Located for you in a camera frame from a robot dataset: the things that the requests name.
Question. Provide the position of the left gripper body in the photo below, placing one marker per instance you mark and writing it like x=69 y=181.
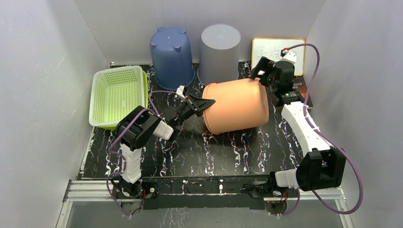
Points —
x=186 y=113

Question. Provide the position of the orange plastic bucket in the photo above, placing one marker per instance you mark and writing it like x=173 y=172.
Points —
x=239 y=104

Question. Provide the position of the grey plastic bucket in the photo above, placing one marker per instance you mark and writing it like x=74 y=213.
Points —
x=219 y=54

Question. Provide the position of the blue plastic bucket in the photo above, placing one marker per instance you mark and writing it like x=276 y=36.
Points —
x=171 y=58

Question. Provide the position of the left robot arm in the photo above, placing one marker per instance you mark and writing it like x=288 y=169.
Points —
x=135 y=130

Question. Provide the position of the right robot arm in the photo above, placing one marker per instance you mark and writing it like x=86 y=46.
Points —
x=323 y=164

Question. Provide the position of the dark book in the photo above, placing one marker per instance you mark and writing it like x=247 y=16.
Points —
x=300 y=86

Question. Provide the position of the small whiteboard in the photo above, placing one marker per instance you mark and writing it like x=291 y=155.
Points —
x=271 y=49

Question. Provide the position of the green plastic basket tray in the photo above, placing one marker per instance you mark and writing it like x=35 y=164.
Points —
x=115 y=93

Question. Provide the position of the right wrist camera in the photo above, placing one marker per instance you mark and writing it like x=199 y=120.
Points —
x=288 y=56

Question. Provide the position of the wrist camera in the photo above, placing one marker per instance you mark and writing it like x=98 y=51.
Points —
x=182 y=92
x=288 y=56

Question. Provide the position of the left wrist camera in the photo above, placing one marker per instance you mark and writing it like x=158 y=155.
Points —
x=182 y=92

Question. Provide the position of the aluminium frame rail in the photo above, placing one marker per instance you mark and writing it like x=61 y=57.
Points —
x=198 y=170

